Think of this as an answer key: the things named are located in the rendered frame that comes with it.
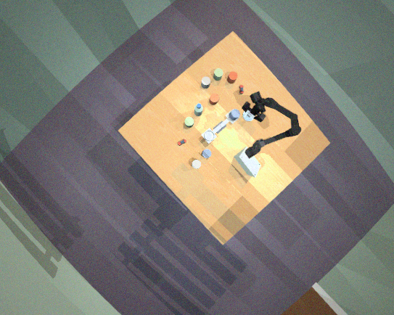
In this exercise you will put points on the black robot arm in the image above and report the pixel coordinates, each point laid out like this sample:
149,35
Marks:
260,104

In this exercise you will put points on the pale green cylinder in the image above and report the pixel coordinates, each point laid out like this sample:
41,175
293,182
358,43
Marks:
217,74
189,122

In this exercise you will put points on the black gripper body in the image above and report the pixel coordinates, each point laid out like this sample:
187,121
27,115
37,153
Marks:
260,117

